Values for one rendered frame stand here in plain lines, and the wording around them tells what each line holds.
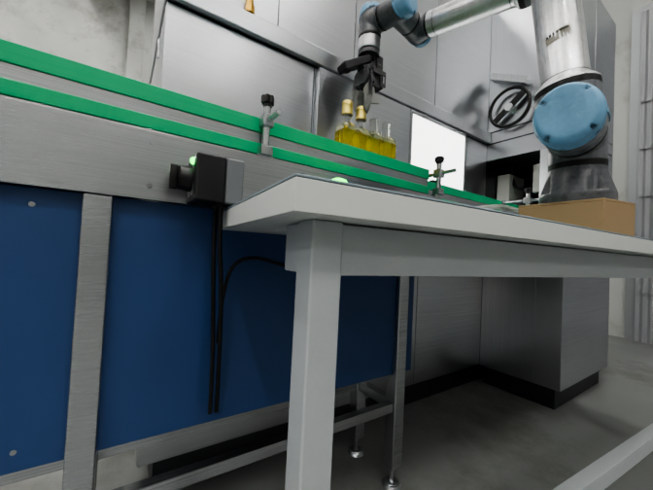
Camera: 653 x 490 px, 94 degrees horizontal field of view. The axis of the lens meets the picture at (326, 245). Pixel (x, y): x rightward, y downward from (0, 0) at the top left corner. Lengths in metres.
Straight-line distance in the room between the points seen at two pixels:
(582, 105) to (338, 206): 0.61
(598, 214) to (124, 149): 0.93
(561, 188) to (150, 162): 0.88
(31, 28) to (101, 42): 1.19
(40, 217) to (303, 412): 0.49
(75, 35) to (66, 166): 9.29
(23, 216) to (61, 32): 9.34
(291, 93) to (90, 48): 8.76
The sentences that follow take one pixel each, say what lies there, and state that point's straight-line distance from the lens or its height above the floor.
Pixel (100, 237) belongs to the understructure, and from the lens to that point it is 0.62.
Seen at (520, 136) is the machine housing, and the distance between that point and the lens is 1.96.
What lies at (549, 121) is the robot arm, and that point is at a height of 0.97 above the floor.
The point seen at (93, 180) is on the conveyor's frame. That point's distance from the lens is 0.62.
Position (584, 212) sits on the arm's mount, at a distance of 0.88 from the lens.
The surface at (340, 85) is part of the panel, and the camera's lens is 1.25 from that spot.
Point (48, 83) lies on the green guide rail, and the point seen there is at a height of 0.92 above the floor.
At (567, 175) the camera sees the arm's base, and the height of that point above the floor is 0.89.
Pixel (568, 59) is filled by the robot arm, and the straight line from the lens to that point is 0.88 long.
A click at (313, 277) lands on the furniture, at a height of 0.65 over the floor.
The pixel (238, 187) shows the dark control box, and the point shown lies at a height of 0.79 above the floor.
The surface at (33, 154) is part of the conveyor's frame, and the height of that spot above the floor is 0.80.
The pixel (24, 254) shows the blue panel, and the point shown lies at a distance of 0.64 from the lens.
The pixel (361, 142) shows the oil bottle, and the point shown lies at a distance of 1.03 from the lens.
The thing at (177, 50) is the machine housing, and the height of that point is 1.21.
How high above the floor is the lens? 0.68
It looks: 1 degrees up
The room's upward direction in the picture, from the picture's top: 3 degrees clockwise
